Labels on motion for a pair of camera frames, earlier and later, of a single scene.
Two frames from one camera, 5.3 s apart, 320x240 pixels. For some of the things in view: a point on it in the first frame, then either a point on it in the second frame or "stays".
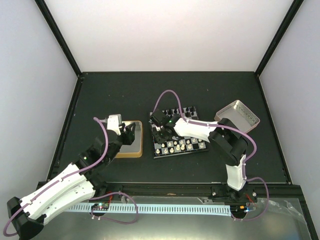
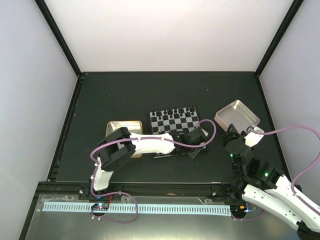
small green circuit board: (103, 206) stays
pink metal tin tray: (239, 114) stays
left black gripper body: (128, 139) to (194, 154)
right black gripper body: (162, 138) to (230, 137)
